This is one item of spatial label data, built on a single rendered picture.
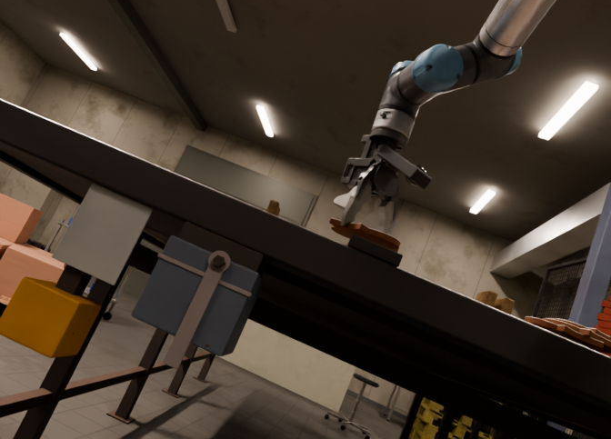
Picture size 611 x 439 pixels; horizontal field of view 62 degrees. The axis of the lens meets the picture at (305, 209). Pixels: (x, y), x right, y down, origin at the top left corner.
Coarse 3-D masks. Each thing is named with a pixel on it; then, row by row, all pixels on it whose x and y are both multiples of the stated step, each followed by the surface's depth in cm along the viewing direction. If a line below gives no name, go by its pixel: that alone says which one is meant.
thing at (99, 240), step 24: (96, 192) 74; (96, 216) 73; (120, 216) 73; (144, 216) 73; (72, 240) 72; (96, 240) 72; (120, 240) 72; (72, 264) 71; (96, 264) 71; (120, 264) 71
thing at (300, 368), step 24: (240, 336) 672; (264, 336) 670; (240, 360) 664; (264, 360) 662; (288, 360) 660; (312, 360) 658; (336, 360) 656; (288, 384) 652; (312, 384) 650; (336, 384) 648; (336, 408) 641
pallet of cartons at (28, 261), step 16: (0, 208) 410; (16, 208) 414; (32, 208) 418; (0, 224) 409; (16, 224) 414; (32, 224) 450; (0, 240) 381; (16, 240) 417; (0, 256) 368; (16, 256) 359; (32, 256) 364; (48, 256) 427; (0, 272) 354; (16, 272) 359; (32, 272) 363; (48, 272) 368; (0, 288) 354
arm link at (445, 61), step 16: (432, 48) 85; (448, 48) 86; (464, 48) 90; (416, 64) 87; (432, 64) 85; (448, 64) 85; (464, 64) 89; (400, 80) 93; (416, 80) 88; (432, 80) 85; (448, 80) 85; (464, 80) 90; (416, 96) 92; (432, 96) 91
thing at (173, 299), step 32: (192, 224) 71; (160, 256) 69; (192, 256) 69; (224, 256) 68; (256, 256) 70; (160, 288) 68; (192, 288) 68; (224, 288) 68; (256, 288) 72; (160, 320) 67; (192, 320) 66; (224, 320) 67; (224, 352) 66
